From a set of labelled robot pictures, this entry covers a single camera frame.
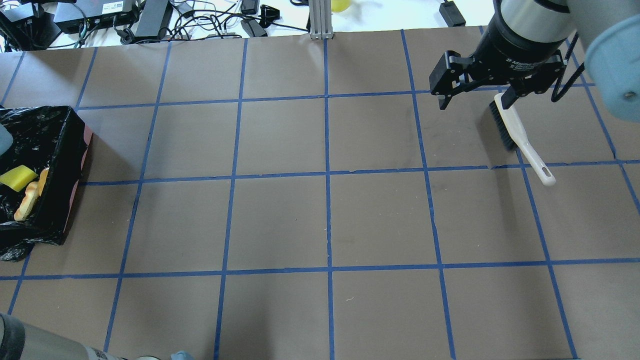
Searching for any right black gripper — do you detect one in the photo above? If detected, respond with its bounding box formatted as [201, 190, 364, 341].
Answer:
[429, 14, 566, 111]

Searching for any white hand brush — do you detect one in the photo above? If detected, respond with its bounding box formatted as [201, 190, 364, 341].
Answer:
[489, 93, 556, 187]

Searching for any croissant-shaped bread piece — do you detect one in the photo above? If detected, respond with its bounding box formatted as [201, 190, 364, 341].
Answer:
[13, 167, 50, 222]

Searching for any yellow sponge piece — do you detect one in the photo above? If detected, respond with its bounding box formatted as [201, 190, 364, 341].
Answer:
[0, 165, 38, 192]

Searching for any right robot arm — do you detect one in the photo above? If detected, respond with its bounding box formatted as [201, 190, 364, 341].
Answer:
[429, 0, 639, 123]

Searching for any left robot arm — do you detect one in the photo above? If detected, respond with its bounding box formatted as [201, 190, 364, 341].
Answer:
[0, 313, 124, 360]

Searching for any bin with black bag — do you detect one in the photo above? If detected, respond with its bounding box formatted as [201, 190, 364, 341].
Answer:
[0, 105, 93, 262]

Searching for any black power adapter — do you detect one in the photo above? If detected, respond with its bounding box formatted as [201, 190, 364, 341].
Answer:
[438, 0, 466, 28]

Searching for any yellow tape roll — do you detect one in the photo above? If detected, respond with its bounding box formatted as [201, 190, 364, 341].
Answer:
[330, 0, 352, 13]

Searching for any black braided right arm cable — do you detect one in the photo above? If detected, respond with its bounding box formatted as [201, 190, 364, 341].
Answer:
[550, 30, 586, 103]

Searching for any aluminium frame post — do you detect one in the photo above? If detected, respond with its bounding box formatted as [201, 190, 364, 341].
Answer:
[308, 0, 335, 40]

